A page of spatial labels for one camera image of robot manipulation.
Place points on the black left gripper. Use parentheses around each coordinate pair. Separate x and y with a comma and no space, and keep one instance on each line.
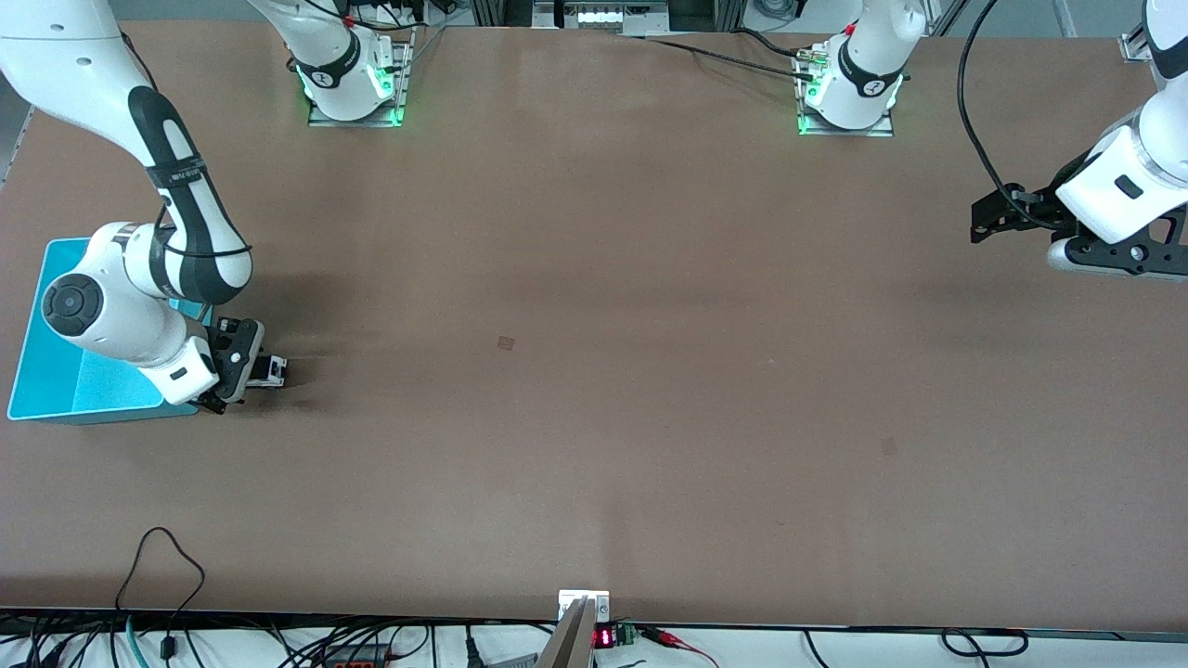
(1038,206)

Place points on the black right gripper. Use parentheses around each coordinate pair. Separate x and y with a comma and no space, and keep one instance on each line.
(229,354)

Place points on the white jeep toy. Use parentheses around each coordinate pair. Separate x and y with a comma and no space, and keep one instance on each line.
(271,371)

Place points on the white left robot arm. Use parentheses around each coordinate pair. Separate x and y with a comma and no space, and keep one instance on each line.
(863,65)

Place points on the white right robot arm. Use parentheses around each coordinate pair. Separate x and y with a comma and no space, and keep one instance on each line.
(111,306)

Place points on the turquoise plastic bin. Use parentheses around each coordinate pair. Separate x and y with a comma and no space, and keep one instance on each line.
(56,371)

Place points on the orange power strip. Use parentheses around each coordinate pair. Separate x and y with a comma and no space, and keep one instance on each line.
(357,661)

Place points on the red digit display module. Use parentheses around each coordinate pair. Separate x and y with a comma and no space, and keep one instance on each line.
(605,637)

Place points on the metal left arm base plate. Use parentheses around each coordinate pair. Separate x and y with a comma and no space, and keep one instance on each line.
(872,132)

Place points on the small metal corner bracket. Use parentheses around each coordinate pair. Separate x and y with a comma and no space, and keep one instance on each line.
(1134,46)

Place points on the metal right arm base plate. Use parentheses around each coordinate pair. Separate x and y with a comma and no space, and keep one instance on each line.
(357,122)

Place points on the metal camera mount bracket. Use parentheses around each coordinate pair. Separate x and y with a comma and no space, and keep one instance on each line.
(580,631)

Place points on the aluminium frame with light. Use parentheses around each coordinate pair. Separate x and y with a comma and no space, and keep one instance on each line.
(599,17)

